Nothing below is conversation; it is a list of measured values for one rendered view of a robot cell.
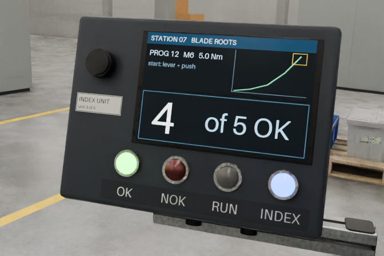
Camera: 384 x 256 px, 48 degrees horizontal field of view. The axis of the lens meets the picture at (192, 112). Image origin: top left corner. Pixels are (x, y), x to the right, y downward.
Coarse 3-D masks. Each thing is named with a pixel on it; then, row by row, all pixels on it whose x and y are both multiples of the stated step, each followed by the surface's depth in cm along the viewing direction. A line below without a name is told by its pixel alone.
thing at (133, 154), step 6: (126, 150) 42; (132, 150) 42; (120, 156) 42; (126, 156) 42; (132, 156) 42; (138, 156) 42; (114, 162) 42; (120, 162) 42; (126, 162) 41; (132, 162) 41; (138, 162) 42; (120, 168) 42; (126, 168) 41; (132, 168) 42; (138, 168) 42; (120, 174) 42; (126, 174) 42; (132, 174) 42
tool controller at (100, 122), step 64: (128, 64) 43; (192, 64) 41; (256, 64) 39; (320, 64) 38; (128, 128) 43; (192, 128) 41; (256, 128) 39; (320, 128) 38; (64, 192) 44; (128, 192) 42; (192, 192) 40; (256, 192) 39; (320, 192) 38
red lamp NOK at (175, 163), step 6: (174, 156) 41; (168, 162) 41; (174, 162) 40; (180, 162) 40; (186, 162) 41; (162, 168) 41; (168, 168) 40; (174, 168) 40; (180, 168) 40; (186, 168) 40; (168, 174) 40; (174, 174) 40; (180, 174) 40; (186, 174) 40; (168, 180) 41; (174, 180) 40; (180, 180) 41
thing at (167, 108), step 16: (144, 96) 42; (160, 96) 42; (176, 96) 41; (144, 112) 42; (160, 112) 42; (176, 112) 41; (144, 128) 42; (160, 128) 42; (176, 128) 41; (176, 144) 41
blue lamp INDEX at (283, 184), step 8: (272, 176) 38; (280, 176) 38; (288, 176) 38; (272, 184) 38; (280, 184) 38; (288, 184) 38; (296, 184) 38; (272, 192) 38; (280, 192) 38; (288, 192) 38; (296, 192) 38
